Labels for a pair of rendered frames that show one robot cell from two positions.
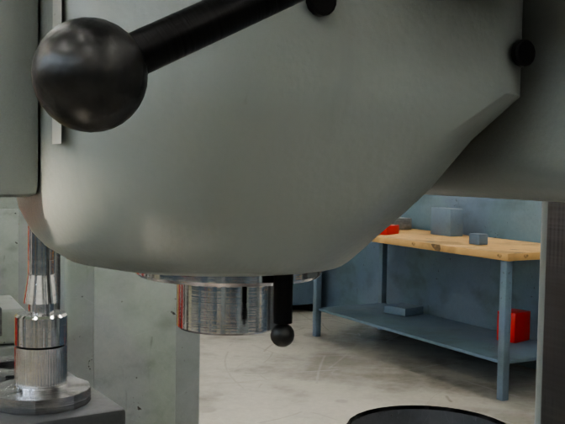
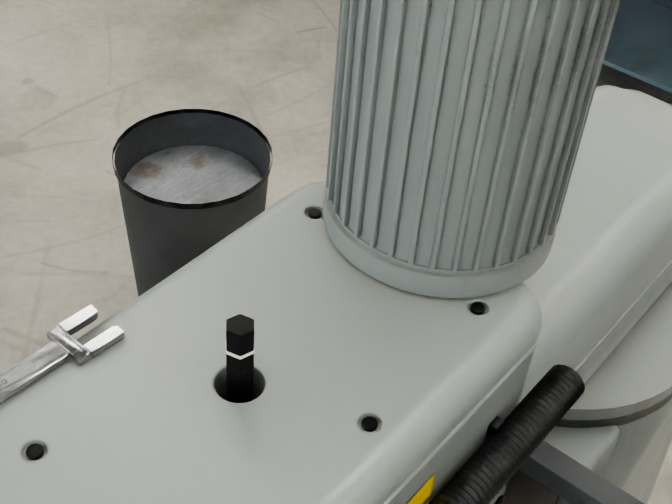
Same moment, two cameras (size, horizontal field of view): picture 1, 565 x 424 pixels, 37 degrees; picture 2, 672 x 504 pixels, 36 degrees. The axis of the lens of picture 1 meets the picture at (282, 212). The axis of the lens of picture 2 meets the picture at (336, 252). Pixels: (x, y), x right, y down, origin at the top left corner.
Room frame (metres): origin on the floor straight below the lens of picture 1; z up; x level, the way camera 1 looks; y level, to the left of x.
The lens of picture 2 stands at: (-0.08, 0.17, 2.45)
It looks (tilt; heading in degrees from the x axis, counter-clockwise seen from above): 42 degrees down; 336
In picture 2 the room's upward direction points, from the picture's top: 5 degrees clockwise
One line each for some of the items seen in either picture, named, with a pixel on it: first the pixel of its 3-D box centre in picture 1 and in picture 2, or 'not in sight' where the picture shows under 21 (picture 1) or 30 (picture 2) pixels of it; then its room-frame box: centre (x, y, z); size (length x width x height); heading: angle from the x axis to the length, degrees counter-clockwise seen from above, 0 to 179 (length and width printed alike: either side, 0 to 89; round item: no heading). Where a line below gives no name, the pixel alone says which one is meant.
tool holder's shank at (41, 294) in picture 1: (41, 251); not in sight; (0.76, 0.22, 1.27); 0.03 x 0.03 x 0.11
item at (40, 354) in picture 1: (40, 355); not in sight; (0.76, 0.22, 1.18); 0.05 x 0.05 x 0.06
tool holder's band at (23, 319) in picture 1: (41, 318); not in sight; (0.76, 0.22, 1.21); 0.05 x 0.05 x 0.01
